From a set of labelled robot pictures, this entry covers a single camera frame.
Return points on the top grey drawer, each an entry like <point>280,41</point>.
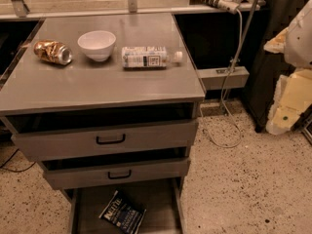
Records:
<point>88,142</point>

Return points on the thin metal stand pole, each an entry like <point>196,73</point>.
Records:
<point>243,33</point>

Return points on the blue chip bag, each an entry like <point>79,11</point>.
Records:
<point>123,213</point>

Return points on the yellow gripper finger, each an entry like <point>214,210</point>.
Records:
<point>277,44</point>
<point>292,97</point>

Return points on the white ceramic bowl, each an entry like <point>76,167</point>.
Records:
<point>97,45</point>

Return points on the bottom grey open drawer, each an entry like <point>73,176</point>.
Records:
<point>159,198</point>

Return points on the middle grey drawer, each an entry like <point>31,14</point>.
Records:
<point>116,174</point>

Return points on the clear plastic water bottle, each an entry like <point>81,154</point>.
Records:
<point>148,57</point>

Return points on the grey drawer cabinet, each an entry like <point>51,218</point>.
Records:
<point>40,97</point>

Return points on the crushed gold soda can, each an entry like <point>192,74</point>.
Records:
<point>53,51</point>

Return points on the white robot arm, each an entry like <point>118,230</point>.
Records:
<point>298,45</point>

